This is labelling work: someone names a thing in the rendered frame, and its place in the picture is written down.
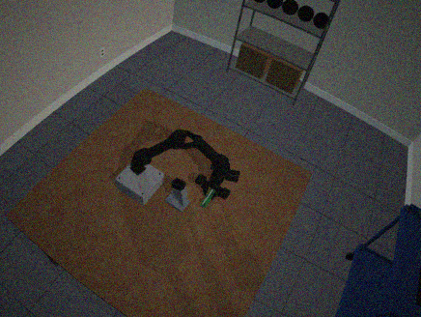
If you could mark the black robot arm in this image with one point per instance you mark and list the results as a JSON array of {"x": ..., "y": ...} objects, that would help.
[{"x": 220, "y": 164}]

